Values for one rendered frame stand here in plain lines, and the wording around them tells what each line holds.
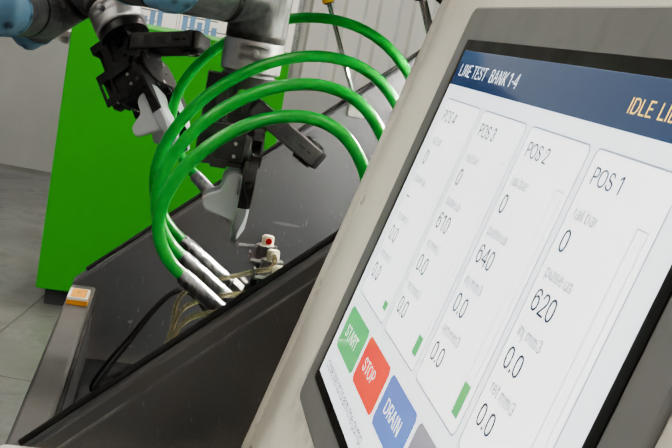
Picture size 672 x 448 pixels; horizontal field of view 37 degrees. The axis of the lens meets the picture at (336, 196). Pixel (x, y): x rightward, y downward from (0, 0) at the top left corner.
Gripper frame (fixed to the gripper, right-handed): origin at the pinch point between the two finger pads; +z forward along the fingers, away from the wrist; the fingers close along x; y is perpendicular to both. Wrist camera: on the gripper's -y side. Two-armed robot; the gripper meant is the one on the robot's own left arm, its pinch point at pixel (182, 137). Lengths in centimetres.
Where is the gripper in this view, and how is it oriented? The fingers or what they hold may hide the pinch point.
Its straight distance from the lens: 140.2
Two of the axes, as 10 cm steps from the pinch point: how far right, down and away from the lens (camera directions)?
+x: -4.0, -1.6, -9.0
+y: -8.2, 5.0, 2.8
